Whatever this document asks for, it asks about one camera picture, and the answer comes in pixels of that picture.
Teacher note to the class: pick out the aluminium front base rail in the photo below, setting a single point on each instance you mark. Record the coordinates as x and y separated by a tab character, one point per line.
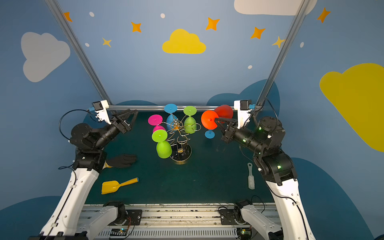
180	220

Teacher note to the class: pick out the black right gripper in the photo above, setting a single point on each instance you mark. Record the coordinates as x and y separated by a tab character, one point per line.
229	132

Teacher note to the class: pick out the pink wine glass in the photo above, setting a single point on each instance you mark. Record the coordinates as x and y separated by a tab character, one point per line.
156	121

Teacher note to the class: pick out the yellow plastic scoop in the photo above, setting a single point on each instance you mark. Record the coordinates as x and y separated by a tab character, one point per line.
113	186

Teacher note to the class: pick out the left green circuit board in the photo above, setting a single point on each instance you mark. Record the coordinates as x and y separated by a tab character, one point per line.
118	233

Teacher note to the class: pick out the black glove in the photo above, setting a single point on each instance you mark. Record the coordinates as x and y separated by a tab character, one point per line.
121	161

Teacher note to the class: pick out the gold wire glass rack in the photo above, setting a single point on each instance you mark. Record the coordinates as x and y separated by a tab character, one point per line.
179	141

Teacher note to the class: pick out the green circuit board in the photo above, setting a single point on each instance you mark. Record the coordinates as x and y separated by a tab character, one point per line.
244	234
118	233

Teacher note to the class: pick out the right aluminium corner post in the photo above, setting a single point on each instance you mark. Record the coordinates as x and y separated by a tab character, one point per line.
290	37

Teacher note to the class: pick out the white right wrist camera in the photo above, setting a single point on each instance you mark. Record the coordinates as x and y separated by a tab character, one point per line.
244	110

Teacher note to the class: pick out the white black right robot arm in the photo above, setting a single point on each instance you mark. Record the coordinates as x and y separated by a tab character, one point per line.
280	175

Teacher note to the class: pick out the back green wine glass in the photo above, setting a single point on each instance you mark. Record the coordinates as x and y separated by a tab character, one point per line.
190	123

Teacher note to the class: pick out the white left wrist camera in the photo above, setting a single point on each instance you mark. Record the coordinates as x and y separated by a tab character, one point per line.
100	108

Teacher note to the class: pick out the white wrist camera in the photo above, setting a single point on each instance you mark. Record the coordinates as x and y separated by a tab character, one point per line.
244	110
100	108

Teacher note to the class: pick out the white cleaning brush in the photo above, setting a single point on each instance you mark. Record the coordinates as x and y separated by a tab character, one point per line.
251	179

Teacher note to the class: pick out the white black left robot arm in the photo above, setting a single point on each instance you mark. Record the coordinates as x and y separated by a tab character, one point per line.
90	160

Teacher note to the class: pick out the right green circuit board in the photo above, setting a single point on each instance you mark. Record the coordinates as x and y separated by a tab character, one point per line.
244	234

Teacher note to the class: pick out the red wine glass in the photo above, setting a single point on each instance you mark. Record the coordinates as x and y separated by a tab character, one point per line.
208	117

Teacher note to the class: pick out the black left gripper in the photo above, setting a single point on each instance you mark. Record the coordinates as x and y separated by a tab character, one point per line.
120	124

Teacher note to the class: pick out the green wine glass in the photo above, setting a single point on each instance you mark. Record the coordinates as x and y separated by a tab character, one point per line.
190	123
163	147

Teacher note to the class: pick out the front green wine glass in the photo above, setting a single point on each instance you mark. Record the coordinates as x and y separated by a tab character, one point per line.
163	147

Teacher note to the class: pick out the left aluminium corner post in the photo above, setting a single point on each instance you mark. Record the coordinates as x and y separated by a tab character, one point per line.
64	24

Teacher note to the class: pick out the blue wine glass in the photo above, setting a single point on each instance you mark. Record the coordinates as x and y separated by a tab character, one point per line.
209	134
170	109

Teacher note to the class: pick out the aluminium corner post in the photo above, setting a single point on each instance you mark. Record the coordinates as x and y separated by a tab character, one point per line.
290	37
64	24

